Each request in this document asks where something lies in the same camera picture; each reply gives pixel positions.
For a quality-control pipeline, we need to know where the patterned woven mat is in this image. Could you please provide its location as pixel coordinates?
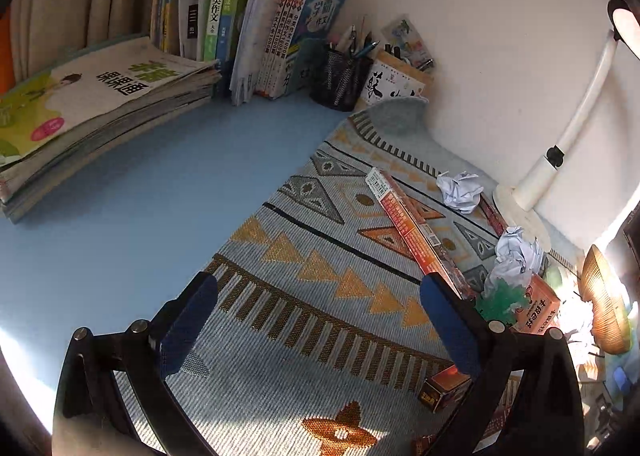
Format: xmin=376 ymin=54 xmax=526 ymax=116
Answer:
xmin=107 ymin=96 xmax=601 ymax=456

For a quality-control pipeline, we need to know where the dark red flat packet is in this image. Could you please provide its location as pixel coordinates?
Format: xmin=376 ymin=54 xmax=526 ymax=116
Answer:
xmin=477 ymin=191 xmax=508 ymax=237

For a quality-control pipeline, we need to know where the small red box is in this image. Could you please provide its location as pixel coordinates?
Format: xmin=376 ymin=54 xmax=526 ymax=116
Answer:
xmin=417 ymin=365 xmax=473 ymax=409

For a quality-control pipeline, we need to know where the white calligraphy pen holder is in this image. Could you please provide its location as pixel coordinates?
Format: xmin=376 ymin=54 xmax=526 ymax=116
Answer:
xmin=367 ymin=49 xmax=435 ymax=102

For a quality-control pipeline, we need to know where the black mesh pen holder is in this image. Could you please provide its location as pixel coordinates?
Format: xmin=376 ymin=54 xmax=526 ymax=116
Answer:
xmin=309 ymin=44 xmax=375 ymax=112

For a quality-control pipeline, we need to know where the dark monitor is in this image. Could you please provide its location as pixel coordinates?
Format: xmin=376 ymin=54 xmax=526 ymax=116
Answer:
xmin=622 ymin=221 xmax=640 ymax=292

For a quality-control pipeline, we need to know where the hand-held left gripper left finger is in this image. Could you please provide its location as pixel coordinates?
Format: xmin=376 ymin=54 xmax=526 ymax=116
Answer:
xmin=51 ymin=271 xmax=221 ymax=456

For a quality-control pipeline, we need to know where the pale snack box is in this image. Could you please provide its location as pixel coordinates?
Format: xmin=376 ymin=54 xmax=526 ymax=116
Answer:
xmin=515 ymin=273 xmax=562 ymax=334

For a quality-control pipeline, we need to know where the white paper ball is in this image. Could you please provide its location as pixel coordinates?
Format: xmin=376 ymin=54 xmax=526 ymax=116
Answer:
xmin=436 ymin=171 xmax=483 ymax=214
xmin=482 ymin=226 xmax=548 ymax=297

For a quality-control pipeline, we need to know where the white desk lamp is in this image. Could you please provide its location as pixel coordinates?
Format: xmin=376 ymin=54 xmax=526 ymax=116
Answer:
xmin=492 ymin=0 xmax=640 ymax=249

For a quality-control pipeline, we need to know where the green plastic wrapper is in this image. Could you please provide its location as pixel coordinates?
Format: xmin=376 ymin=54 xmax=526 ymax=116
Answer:
xmin=475 ymin=281 xmax=531 ymax=327

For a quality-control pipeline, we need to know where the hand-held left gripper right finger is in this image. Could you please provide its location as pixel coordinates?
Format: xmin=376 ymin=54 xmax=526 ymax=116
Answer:
xmin=419 ymin=273 xmax=587 ymax=456

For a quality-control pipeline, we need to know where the long orange snack box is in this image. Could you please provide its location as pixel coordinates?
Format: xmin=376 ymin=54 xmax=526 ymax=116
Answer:
xmin=365 ymin=167 xmax=473 ymax=299

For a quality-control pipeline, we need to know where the colourful printed card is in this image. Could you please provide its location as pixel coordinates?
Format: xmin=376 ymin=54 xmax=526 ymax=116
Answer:
xmin=381 ymin=14 xmax=433 ymax=70

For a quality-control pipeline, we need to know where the amber ribbed bowl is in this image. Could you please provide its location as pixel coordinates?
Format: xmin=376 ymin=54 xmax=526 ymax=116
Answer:
xmin=580 ymin=243 xmax=633 ymax=354

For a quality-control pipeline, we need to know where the stack of flat magazines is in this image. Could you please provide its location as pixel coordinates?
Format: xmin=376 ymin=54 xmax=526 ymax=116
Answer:
xmin=0 ymin=34 xmax=223 ymax=224

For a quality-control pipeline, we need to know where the red printed packet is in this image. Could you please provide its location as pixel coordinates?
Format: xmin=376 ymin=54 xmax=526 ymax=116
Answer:
xmin=411 ymin=433 xmax=451 ymax=456

